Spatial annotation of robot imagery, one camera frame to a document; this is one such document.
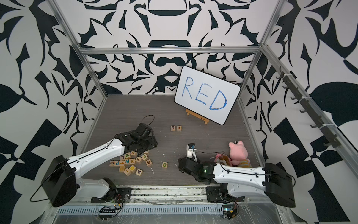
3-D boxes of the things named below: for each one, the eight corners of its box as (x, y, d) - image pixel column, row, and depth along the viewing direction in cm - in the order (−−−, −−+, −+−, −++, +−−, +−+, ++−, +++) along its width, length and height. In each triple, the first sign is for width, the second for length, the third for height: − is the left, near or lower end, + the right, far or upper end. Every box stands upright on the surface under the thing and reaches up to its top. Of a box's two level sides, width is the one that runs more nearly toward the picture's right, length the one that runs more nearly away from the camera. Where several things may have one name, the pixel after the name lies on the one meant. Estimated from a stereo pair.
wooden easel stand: (184, 113, 109) (184, 110, 106) (186, 111, 110) (186, 108, 108) (206, 124, 102) (207, 122, 100) (208, 122, 104) (209, 119, 101)
